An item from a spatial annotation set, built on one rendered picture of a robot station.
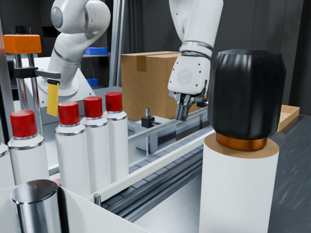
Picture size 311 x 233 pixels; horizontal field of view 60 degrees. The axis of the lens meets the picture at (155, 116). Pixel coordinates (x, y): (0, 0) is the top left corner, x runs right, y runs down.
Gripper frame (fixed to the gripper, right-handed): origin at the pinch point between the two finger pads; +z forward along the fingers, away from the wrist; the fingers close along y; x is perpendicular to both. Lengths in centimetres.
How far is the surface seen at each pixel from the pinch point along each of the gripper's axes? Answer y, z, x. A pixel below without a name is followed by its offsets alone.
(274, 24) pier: -49, -108, 200
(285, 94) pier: -30, -46, 221
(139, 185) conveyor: 3.1, 17.8, -14.9
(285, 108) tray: 6, -15, 79
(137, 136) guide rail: -3.4, 8.0, -11.6
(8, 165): 1.5, 13.5, -43.0
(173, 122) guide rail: -3.5, 2.9, 2.0
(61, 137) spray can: 0.8, 9.0, -35.2
